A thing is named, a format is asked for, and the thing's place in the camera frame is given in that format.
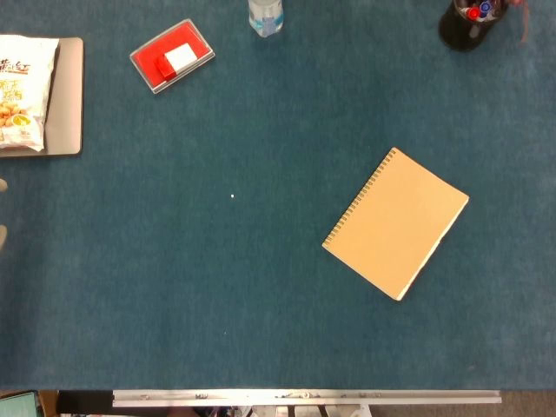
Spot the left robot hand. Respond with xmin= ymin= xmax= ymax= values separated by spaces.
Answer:
xmin=0 ymin=177 xmax=9 ymax=251

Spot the tan spiral notebook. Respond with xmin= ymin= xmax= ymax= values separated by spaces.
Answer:
xmin=321 ymin=146 xmax=471 ymax=302

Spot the red box with white card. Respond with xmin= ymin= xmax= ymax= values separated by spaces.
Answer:
xmin=129 ymin=17 xmax=216 ymax=95

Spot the white snack bag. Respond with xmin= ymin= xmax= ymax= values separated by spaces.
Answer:
xmin=0 ymin=34 xmax=60 ymax=152

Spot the teal flat object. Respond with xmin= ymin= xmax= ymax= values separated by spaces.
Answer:
xmin=0 ymin=390 xmax=40 ymax=417

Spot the blue felt table cloth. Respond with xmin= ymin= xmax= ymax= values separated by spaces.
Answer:
xmin=0 ymin=0 xmax=556 ymax=392

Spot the red and white stamp block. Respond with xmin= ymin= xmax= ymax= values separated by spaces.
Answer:
xmin=155 ymin=42 xmax=198 ymax=82

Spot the upright clear water bottle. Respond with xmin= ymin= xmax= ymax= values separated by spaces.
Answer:
xmin=248 ymin=0 xmax=284 ymax=38

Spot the black mesh pen holder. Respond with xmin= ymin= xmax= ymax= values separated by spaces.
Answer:
xmin=438 ymin=0 xmax=509 ymax=52

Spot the aluminium rail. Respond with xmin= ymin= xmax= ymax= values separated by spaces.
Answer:
xmin=111 ymin=389 xmax=503 ymax=408

